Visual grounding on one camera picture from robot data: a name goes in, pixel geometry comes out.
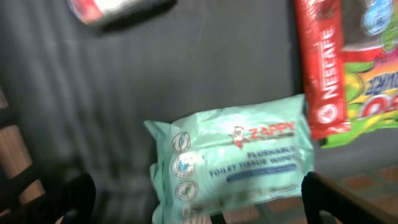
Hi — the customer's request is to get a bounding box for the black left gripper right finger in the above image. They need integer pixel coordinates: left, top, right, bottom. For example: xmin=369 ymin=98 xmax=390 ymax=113
xmin=302 ymin=172 xmax=397 ymax=224

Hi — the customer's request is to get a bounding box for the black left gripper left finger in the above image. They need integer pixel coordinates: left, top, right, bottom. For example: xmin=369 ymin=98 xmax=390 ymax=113
xmin=30 ymin=174 xmax=96 ymax=224

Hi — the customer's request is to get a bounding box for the mint toilet wipes pack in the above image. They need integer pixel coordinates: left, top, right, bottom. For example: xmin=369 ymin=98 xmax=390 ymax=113
xmin=144 ymin=95 xmax=314 ymax=223

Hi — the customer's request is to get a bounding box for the red Nescafe stick sachet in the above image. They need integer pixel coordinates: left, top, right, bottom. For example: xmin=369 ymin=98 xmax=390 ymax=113
xmin=294 ymin=0 xmax=351 ymax=139

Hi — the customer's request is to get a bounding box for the colourful candy bag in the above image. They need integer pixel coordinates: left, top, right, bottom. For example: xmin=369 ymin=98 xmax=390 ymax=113
xmin=322 ymin=0 xmax=397 ymax=148

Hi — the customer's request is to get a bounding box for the grey plastic mesh basket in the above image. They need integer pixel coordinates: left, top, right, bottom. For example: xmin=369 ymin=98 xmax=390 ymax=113
xmin=0 ymin=0 xmax=398 ymax=224

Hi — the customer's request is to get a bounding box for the red white small packet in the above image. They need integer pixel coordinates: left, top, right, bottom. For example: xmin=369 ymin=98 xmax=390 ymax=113
xmin=67 ymin=0 xmax=177 ymax=26

